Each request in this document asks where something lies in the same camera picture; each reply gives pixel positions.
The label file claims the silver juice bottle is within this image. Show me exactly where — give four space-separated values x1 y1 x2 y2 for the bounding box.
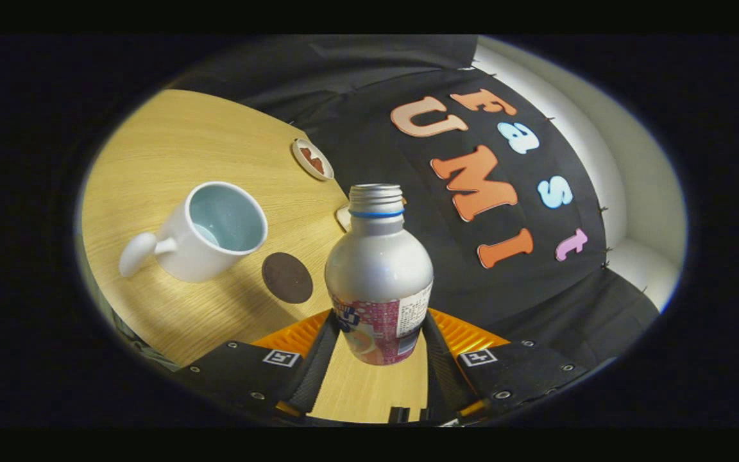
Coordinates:
324 184 435 366

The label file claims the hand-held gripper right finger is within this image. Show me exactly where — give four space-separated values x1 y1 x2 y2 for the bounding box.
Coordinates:
421 308 590 421

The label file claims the white toaster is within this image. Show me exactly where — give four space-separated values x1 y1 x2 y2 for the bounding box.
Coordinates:
336 198 409 233

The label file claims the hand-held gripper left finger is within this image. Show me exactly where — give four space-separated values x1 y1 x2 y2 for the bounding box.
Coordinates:
176 310 342 418

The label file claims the small white plate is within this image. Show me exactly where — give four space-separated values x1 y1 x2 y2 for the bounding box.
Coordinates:
291 138 335 182

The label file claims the brown round coaster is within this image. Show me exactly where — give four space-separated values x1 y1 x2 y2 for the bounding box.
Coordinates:
262 252 314 305

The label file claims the wooden table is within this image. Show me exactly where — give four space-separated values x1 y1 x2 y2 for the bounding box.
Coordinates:
81 89 429 424

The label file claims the white cup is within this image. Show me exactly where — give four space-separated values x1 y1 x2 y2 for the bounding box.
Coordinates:
118 181 269 284

